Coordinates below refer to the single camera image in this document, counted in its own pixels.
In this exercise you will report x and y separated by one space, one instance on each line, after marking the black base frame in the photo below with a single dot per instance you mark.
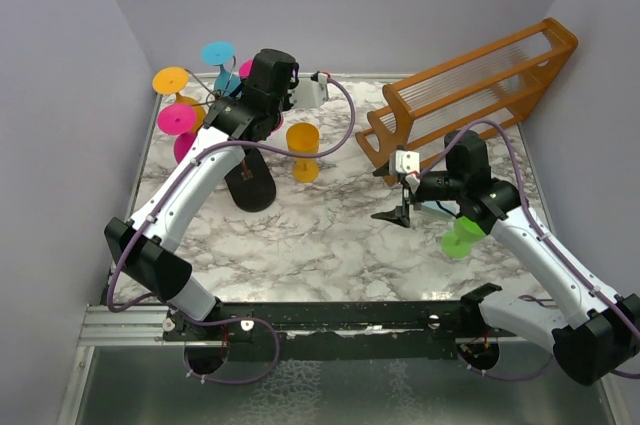
326 331

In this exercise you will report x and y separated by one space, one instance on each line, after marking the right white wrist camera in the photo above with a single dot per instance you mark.
404 165

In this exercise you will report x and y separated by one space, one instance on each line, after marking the pink wine glass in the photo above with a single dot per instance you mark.
178 120
243 72

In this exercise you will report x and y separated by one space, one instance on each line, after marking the yellow wine glass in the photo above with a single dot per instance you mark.
171 81
304 138

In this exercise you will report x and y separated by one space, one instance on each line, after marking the metal wine glass rack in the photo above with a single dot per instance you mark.
252 190

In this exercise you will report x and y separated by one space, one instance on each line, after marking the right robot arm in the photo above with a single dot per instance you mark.
590 332

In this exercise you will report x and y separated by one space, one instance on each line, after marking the blue wine glass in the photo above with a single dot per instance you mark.
221 54

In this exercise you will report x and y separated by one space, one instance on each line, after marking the green wine glass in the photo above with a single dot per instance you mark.
458 242

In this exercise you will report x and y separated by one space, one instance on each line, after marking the wooden dish rack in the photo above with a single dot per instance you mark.
501 82

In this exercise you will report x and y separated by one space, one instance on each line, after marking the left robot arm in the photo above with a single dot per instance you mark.
143 247

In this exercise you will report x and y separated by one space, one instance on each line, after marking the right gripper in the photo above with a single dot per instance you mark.
401 214

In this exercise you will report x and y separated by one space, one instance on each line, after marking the light blue eraser block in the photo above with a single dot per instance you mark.
436 209

